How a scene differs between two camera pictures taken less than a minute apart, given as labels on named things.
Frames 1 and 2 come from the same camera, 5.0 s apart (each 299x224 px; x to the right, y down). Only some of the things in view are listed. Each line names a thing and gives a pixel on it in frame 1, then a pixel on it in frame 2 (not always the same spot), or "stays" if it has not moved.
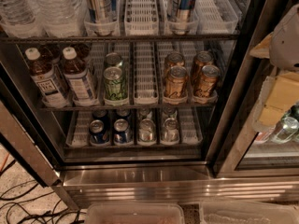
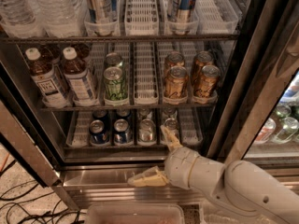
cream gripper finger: [263, 49] -> [170, 138]
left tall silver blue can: [102, 19] stays
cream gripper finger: [278, 94] -> [149, 177]
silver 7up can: [147, 130] stays
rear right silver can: [170, 113] stays
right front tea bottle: [78, 78] stays
